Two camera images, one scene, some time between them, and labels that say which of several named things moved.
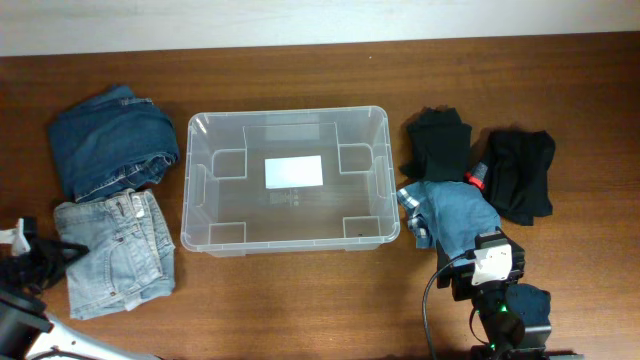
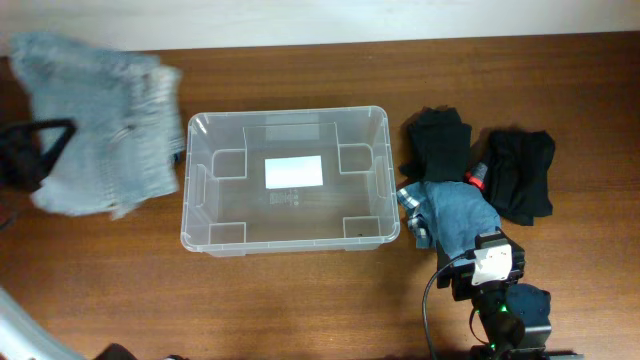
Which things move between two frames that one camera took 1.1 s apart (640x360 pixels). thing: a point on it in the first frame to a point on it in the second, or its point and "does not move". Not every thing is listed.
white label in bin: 293,172 does not move
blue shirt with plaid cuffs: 448,215 does not move
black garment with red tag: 515,174 does not move
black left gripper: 45,265 to 26,165
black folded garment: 440,145 does not move
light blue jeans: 130,256 to 128,113
